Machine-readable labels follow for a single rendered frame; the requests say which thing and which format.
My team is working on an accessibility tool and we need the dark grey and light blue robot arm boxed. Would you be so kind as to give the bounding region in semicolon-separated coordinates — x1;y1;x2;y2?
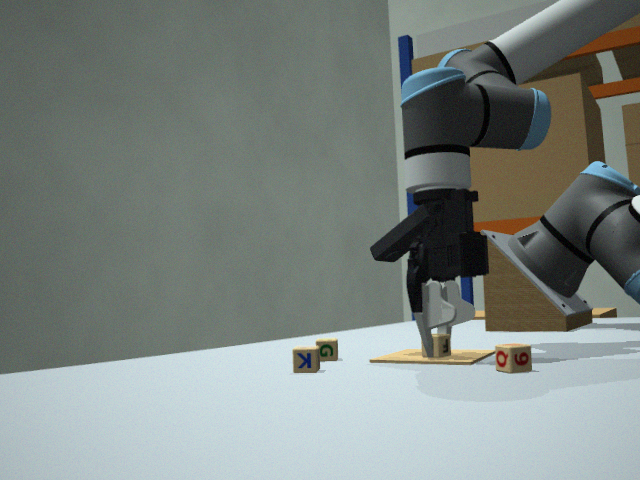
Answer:
370;0;640;304

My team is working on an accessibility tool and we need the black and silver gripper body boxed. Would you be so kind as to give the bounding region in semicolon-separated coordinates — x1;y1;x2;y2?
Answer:
409;188;489;281

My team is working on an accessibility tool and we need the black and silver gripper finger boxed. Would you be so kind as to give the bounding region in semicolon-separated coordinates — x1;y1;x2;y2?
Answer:
406;253;457;358
437;278;475;336

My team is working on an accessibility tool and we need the tan square mat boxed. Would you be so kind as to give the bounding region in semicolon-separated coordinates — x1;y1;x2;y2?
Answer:
369;349;495;365

